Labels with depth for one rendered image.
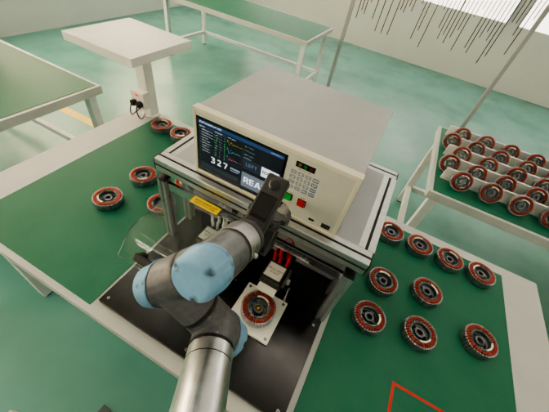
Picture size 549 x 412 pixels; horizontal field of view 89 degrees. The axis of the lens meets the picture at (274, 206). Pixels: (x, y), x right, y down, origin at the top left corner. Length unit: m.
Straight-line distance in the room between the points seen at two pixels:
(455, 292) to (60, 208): 1.59
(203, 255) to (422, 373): 0.89
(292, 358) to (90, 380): 1.13
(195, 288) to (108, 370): 1.42
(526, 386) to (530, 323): 0.27
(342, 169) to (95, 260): 0.89
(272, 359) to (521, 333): 0.95
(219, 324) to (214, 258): 0.16
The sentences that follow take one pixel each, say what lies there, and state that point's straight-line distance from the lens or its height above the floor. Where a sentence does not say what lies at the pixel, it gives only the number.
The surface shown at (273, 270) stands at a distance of 0.88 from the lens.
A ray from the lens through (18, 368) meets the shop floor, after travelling 1.96.
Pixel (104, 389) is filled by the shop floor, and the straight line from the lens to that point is 1.78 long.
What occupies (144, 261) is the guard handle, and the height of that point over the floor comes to 1.06.
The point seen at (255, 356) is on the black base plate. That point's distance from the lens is 0.93.
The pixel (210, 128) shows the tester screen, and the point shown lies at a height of 1.28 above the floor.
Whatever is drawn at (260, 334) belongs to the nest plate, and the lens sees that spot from 0.94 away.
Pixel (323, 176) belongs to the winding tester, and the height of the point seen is 1.28.
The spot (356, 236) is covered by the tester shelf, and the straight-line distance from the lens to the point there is 0.78.
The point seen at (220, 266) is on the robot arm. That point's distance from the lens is 0.39.
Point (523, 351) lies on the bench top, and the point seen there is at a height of 0.75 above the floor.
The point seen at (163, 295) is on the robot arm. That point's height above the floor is 1.24.
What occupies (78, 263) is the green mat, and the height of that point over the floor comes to 0.75.
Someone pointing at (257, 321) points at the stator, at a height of 0.82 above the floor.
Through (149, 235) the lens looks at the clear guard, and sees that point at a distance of 0.77.
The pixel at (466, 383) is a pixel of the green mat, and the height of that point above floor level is 0.75.
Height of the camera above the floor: 1.67
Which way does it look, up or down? 46 degrees down
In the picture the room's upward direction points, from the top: 13 degrees clockwise
